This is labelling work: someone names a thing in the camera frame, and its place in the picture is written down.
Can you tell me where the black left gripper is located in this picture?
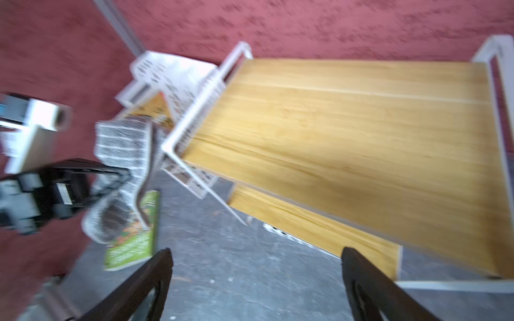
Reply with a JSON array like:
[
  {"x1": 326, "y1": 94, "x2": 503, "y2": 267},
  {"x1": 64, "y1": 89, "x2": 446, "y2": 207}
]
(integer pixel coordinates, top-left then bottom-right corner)
[{"x1": 1, "y1": 159, "x2": 131, "y2": 235}]

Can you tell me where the yellow magazine in organizer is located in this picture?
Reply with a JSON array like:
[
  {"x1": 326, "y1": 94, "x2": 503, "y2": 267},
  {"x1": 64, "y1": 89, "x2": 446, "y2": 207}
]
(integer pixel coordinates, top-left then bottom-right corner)
[{"x1": 129, "y1": 93, "x2": 175, "y2": 130}]

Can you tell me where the white book with black lettering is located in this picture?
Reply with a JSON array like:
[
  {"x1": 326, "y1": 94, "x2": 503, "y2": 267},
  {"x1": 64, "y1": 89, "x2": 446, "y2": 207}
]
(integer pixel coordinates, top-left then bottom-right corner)
[{"x1": 262, "y1": 223, "x2": 336, "y2": 258}]

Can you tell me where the green treehouse book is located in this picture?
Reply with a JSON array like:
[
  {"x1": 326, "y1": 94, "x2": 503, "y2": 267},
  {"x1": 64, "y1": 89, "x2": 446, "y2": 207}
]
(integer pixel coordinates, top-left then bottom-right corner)
[{"x1": 104, "y1": 190, "x2": 161, "y2": 272}]

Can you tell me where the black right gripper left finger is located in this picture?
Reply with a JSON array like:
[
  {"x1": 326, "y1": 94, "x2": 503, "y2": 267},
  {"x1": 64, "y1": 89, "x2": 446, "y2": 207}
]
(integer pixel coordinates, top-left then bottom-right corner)
[{"x1": 79, "y1": 248, "x2": 173, "y2": 320}]

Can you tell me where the left aluminium corner post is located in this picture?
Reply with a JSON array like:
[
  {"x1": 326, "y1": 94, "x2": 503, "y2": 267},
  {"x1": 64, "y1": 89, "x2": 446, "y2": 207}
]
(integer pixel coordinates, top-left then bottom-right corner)
[{"x1": 93, "y1": 0, "x2": 146, "y2": 57}]

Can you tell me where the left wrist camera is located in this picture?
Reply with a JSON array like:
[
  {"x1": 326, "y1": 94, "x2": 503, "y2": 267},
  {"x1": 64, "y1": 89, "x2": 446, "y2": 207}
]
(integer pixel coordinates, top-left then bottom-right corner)
[{"x1": 1, "y1": 93, "x2": 72, "y2": 175}]

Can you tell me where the grey patterned cloth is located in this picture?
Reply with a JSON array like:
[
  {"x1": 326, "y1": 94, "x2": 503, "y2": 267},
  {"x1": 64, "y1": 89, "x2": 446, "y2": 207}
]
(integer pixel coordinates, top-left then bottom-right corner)
[{"x1": 82, "y1": 116, "x2": 155, "y2": 244}]

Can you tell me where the wooden white-framed bookshelf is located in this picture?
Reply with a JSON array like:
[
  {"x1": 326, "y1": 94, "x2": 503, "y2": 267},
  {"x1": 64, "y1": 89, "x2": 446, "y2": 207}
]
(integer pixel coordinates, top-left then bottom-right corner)
[{"x1": 162, "y1": 35, "x2": 513, "y2": 294}]

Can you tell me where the white file organizer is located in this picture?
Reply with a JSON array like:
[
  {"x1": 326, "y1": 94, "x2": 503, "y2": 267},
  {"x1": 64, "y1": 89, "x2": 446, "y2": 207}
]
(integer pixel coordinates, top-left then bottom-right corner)
[{"x1": 115, "y1": 50, "x2": 226, "y2": 200}]

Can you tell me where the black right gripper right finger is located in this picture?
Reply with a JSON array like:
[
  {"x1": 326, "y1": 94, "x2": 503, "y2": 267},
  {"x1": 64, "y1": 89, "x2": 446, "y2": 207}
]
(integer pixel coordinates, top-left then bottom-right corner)
[{"x1": 341, "y1": 247, "x2": 438, "y2": 320}]

